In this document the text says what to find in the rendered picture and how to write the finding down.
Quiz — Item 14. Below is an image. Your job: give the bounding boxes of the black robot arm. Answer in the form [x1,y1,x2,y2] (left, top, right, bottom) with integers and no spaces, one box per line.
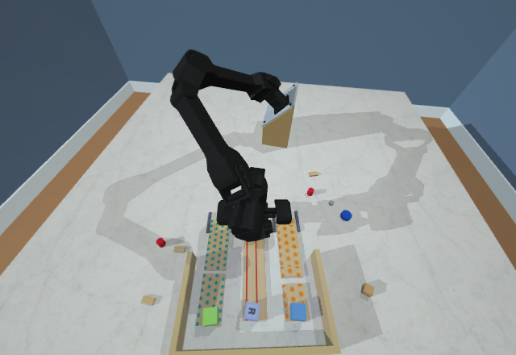
[170,49,289,242]

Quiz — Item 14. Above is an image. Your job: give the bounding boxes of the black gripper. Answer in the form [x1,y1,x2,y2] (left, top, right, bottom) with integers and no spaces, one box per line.
[216,199,292,226]

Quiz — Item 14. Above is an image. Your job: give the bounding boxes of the blue round disc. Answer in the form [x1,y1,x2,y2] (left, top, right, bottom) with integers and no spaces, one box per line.
[340,210,352,221]

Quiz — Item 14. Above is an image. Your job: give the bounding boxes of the tan strip with orange polka dots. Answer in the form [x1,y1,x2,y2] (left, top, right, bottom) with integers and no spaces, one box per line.
[277,218,299,249]

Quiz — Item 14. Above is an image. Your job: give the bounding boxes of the tan strip with red stripes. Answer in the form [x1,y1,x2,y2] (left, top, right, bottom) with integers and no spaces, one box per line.
[243,239,264,249]

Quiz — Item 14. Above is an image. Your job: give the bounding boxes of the beige strip with teal polka dots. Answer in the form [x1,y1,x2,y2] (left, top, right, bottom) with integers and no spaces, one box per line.
[207,219,230,250]

